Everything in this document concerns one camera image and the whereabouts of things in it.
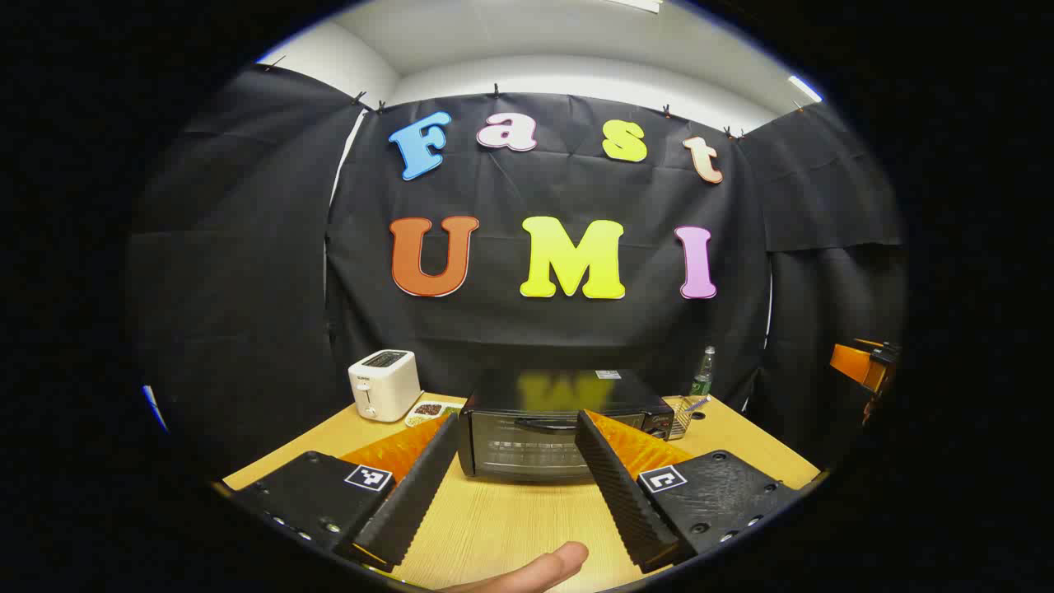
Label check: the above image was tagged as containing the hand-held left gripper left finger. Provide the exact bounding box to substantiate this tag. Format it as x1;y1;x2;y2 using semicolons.
216;412;460;571

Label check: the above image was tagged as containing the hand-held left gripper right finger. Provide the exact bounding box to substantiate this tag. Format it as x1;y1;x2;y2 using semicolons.
575;409;806;576

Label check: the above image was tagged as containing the black electric oven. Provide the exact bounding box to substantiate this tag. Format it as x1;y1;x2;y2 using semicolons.
457;369;678;483

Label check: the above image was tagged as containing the white snack dish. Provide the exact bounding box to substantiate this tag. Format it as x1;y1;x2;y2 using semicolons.
403;400;467;429

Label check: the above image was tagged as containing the white toaster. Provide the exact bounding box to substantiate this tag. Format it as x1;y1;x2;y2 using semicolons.
347;349;423;423

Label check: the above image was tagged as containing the green glass bottle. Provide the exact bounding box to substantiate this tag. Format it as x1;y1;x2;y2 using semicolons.
690;346;716;399

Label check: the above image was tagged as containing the black backdrop cloth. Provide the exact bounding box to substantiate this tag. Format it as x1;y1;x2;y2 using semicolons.
128;64;908;466

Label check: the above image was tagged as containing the small wire basket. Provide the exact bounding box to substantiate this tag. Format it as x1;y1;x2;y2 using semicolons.
662;395;711;441

